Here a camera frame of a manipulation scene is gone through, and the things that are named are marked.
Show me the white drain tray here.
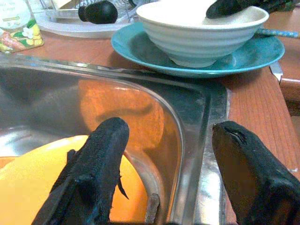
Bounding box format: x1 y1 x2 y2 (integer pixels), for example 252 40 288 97
34 8 142 39

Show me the silver knife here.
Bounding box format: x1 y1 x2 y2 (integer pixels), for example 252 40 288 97
269 61 285 84

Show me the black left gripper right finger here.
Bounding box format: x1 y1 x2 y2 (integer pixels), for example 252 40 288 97
211 120 300 225

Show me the teal plate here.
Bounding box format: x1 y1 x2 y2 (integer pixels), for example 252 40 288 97
110 22 286 79

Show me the clear soap pump bottle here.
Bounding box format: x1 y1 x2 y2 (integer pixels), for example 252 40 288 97
0 0 45 54

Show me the cream mug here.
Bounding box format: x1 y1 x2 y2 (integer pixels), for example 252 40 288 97
50 0 78 10

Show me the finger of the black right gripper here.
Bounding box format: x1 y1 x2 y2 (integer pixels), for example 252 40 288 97
205 0 266 20

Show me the white ribbed bowl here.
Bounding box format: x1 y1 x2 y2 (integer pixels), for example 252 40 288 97
135 0 270 69

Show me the orange plate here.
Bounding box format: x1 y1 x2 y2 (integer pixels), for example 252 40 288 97
0 134 151 225
0 155 19 169

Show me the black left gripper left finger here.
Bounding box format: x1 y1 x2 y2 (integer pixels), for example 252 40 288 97
31 117 130 225

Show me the wire dish rack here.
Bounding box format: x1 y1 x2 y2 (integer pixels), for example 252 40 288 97
38 0 139 23

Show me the stainless steel double sink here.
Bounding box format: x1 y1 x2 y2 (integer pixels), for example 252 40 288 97
0 52 232 225

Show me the teal patterned chopstick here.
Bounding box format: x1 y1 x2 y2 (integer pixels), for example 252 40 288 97
256 27 300 39

